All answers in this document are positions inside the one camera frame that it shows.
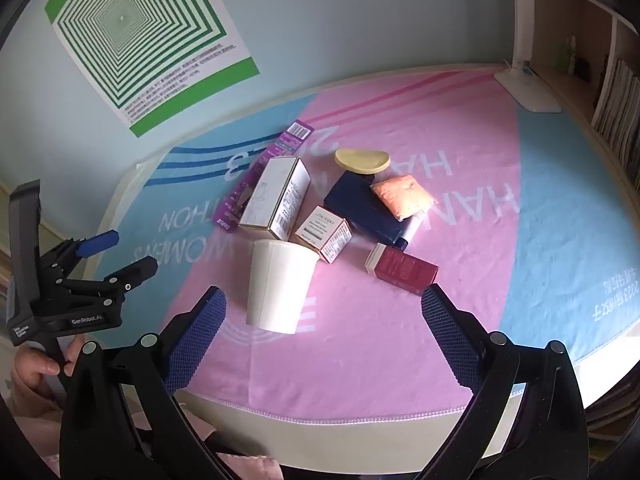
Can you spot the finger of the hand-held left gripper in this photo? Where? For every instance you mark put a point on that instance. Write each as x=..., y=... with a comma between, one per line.
x=97, y=242
x=135, y=270

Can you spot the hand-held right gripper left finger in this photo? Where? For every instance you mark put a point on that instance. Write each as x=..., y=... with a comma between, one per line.
x=200, y=340

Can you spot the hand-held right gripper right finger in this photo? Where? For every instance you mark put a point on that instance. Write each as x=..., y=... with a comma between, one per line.
x=450, y=340

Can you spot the dark red box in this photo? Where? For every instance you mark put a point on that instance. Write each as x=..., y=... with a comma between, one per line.
x=407, y=270

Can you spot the small white and red box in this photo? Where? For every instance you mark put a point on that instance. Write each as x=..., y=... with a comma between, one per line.
x=320, y=230

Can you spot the person's left hand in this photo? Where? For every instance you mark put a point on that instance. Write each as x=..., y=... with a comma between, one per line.
x=32, y=365

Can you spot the pink and blue printed towel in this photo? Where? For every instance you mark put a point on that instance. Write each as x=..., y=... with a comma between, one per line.
x=375, y=335

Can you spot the white paper cup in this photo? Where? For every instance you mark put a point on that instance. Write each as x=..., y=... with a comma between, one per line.
x=277, y=285

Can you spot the white tube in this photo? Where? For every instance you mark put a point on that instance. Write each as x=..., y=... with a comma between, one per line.
x=411, y=230

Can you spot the person's pink clothing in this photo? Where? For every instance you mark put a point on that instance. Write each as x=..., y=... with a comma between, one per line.
x=250, y=465

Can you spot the orange plastic packet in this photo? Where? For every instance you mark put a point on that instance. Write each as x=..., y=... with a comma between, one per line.
x=402, y=197

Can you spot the tall white cardboard box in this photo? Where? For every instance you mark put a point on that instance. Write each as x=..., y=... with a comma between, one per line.
x=272, y=195

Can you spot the navy blue case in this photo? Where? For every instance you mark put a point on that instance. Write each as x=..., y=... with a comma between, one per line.
x=360, y=205

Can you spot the flat purple package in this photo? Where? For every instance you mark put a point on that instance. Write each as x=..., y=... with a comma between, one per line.
x=280, y=150

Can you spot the yellow oval sponge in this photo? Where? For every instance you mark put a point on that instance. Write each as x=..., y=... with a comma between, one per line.
x=362, y=160

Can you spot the white lamp base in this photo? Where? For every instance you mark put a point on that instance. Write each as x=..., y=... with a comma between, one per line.
x=530, y=92

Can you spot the light wooden bookshelf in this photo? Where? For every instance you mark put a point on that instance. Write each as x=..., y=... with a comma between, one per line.
x=555, y=76

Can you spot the row of upright magazines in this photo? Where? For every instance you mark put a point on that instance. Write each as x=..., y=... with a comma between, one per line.
x=617, y=105

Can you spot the green bottle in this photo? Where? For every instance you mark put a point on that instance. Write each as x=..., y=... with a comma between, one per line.
x=567, y=57

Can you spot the green striped wall poster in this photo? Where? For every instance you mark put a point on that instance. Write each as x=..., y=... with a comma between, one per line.
x=140, y=25

